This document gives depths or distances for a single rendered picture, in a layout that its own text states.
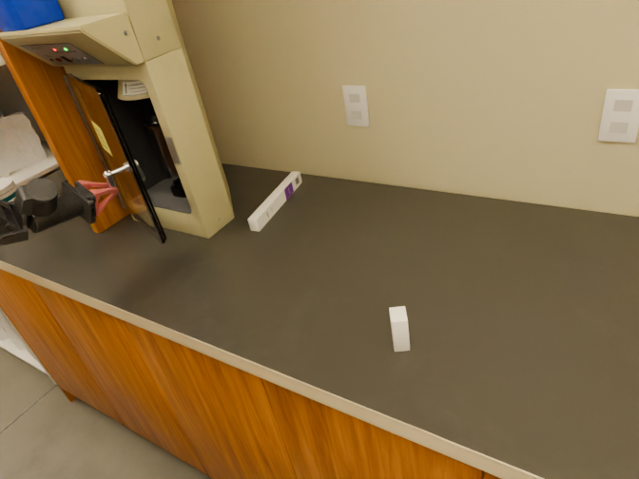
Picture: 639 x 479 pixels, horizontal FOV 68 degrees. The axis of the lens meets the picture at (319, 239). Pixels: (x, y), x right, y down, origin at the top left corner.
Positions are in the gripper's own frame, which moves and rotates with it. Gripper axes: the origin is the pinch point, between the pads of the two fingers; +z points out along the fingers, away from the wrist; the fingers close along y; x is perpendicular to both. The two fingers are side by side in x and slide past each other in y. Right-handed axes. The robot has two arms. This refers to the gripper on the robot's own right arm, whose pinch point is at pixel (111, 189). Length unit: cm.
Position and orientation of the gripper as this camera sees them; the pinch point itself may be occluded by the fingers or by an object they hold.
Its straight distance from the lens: 124.6
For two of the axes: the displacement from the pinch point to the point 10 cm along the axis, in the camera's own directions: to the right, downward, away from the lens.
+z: 5.9, -4.2, 6.9
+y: -7.8, -5.3, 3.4
